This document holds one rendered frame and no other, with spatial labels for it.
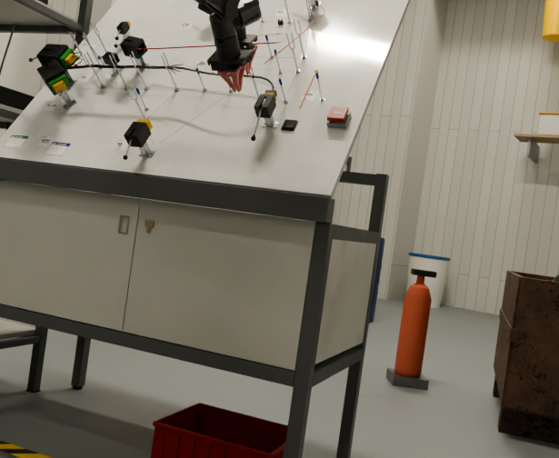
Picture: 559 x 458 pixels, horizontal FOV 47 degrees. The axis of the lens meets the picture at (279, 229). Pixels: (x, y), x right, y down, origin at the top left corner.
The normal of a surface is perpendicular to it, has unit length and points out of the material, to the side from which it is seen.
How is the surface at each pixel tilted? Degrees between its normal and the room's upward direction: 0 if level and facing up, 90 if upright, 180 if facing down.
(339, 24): 53
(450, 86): 90
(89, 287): 90
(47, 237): 90
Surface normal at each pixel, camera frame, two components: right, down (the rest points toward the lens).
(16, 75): 0.85, 0.12
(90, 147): -0.21, -0.64
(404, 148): -0.51, -0.07
